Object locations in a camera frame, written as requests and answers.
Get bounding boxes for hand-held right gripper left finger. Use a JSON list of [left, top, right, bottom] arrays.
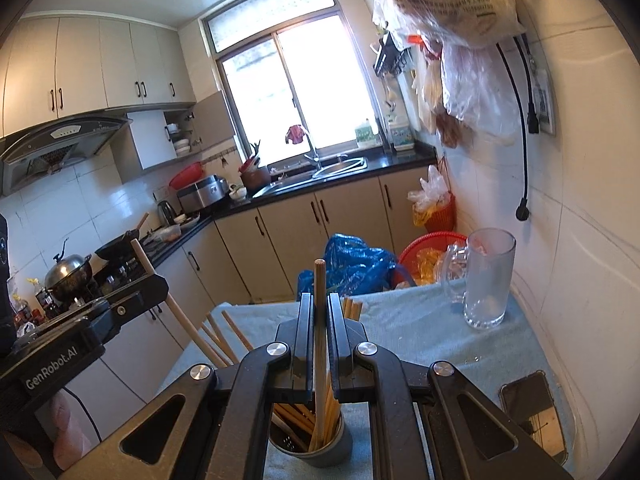
[[60, 294, 316, 480]]

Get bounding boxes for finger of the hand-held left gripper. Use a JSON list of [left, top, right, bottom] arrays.
[[95, 274, 170, 346]]

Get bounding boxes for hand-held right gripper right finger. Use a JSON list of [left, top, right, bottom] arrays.
[[327, 294, 576, 480]]

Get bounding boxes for bundle of wooden chopsticks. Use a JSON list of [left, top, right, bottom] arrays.
[[200, 297, 363, 453]]

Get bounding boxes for wooden chopstick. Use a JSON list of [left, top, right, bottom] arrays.
[[130, 240, 228, 368], [312, 258, 327, 453]]

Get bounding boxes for black utensil holder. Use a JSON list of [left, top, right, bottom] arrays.
[[267, 402, 353, 468]]

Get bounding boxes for person's left hand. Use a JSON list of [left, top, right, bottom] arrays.
[[51, 389, 97, 467]]

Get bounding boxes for black gas stove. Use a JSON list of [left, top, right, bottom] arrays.
[[75, 255, 151, 301]]

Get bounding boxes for condiment bottles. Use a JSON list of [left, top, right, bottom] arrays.
[[10, 280, 56, 331]]

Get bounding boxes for black wok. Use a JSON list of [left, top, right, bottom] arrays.
[[95, 228, 142, 261]]

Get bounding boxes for steel pot with lid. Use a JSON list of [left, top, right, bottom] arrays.
[[45, 254, 93, 301]]

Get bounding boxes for blue plastic bag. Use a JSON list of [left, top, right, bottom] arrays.
[[297, 233, 398, 301]]

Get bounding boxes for grey table cloth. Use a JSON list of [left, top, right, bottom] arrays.
[[155, 280, 576, 480]]

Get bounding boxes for silver rice cooker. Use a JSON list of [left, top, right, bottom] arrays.
[[176, 175, 230, 213]]

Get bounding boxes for crumpled clear plastic bag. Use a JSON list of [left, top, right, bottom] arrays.
[[416, 247, 451, 286]]

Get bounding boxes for red plastic basin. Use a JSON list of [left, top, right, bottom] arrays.
[[168, 162, 206, 191]]

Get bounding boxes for red plastic basket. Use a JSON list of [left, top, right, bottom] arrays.
[[397, 231, 468, 288]]

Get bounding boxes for clear glass mug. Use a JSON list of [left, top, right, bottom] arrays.
[[440, 228, 517, 331]]

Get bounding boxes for brown clay jar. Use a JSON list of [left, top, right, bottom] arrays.
[[240, 165, 272, 191]]

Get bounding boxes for red mesh basket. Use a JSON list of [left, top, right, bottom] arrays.
[[412, 192, 457, 233]]

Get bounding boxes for grey range hood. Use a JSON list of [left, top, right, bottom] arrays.
[[0, 116, 133, 196]]

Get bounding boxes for steel kitchen sink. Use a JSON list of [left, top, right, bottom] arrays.
[[252, 156, 368, 197]]

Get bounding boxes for white plastic bags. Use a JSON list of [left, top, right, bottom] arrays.
[[407, 165, 448, 211]]

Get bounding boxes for chrome faucet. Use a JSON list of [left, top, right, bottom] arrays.
[[302, 130, 323, 171]]

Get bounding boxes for black smartphone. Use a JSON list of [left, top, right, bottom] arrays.
[[499, 370, 571, 466]]

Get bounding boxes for green label bottle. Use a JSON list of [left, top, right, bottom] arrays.
[[355, 119, 379, 149]]

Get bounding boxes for white detergent bottle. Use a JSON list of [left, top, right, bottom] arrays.
[[387, 102, 415, 152]]

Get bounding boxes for beige upper kitchen cabinets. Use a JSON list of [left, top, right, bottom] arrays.
[[0, 15, 197, 138]]

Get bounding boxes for kitchen window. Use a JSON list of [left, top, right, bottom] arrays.
[[200, 0, 386, 166]]

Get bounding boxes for clear hanging plastic bags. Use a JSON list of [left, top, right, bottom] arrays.
[[440, 42, 521, 138]]

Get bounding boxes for large hanging plastic bag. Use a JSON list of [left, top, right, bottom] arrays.
[[385, 0, 526, 50]]

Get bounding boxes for long black cable with plug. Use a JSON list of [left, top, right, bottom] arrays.
[[495, 42, 532, 222]]

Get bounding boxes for black wall rack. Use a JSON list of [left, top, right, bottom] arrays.
[[372, 32, 416, 77]]

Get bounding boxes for short black cable with plug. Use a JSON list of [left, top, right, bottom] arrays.
[[514, 34, 542, 135]]

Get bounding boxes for white wall socket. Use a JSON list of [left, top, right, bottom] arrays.
[[527, 57, 557, 136]]

